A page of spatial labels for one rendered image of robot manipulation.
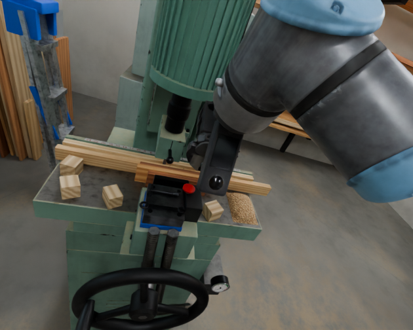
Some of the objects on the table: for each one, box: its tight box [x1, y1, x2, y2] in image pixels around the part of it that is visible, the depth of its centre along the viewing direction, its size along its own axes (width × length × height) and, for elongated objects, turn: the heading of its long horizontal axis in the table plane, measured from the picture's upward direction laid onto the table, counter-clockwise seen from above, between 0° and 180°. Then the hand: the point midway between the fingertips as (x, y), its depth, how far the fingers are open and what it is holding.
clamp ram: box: [153, 174, 189, 189], centre depth 57 cm, size 9×8×9 cm
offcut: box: [60, 175, 81, 200], centre depth 54 cm, size 4×4×4 cm
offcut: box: [202, 200, 224, 222], centre depth 64 cm, size 4×4×4 cm
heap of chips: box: [226, 192, 258, 225], centre depth 71 cm, size 8×12×3 cm
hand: (198, 169), depth 48 cm, fingers closed
